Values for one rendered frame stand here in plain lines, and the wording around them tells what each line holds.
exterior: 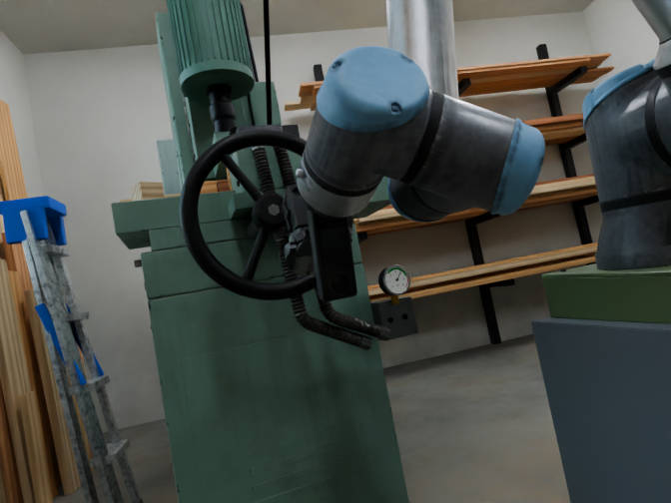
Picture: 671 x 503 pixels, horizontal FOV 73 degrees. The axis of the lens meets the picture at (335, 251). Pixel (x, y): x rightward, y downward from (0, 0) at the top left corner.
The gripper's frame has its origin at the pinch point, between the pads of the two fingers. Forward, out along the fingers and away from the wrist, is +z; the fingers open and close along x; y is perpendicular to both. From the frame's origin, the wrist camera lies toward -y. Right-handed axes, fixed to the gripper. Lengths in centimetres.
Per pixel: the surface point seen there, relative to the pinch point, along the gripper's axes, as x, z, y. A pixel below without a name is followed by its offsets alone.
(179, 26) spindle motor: 10, 12, 71
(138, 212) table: 23.8, 16.3, 24.8
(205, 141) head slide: 7, 32, 54
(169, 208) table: 18.2, 16.2, 24.9
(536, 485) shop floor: -70, 67, -49
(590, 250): -263, 173, 54
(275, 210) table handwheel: 2.4, -0.4, 11.8
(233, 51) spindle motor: -1, 12, 63
